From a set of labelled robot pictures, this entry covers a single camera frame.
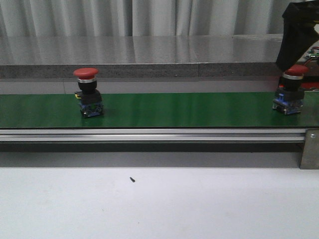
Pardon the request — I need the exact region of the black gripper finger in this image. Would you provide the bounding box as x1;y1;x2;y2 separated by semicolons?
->
276;2;319;71

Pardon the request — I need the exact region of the red mushroom push button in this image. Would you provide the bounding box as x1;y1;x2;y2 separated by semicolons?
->
272;64;309;115
73;68;104;118

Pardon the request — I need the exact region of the small green circuit board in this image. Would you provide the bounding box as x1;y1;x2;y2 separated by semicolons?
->
305;46;319;60

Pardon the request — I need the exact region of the red bin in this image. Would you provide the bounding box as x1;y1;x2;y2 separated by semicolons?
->
276;74;319;93

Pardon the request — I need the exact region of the grey stone counter slab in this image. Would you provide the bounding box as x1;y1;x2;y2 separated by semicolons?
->
0;34;282;79

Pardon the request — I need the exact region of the green conveyor belt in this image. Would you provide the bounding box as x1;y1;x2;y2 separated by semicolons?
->
0;92;319;128

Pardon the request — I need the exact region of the grey pleated curtain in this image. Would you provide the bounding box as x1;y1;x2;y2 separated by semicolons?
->
0;0;307;38

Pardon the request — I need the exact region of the metal conveyor support bracket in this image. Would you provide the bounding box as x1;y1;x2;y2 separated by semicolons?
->
300;129;319;169

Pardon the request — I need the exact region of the aluminium conveyor side rail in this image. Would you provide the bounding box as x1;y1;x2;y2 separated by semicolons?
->
0;128;306;142

